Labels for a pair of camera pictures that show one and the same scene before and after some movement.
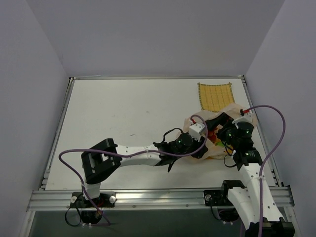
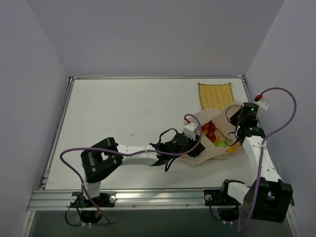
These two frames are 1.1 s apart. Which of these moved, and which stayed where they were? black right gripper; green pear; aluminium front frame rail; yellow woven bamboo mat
Moved: black right gripper
Stayed: green pear; yellow woven bamboo mat; aluminium front frame rail
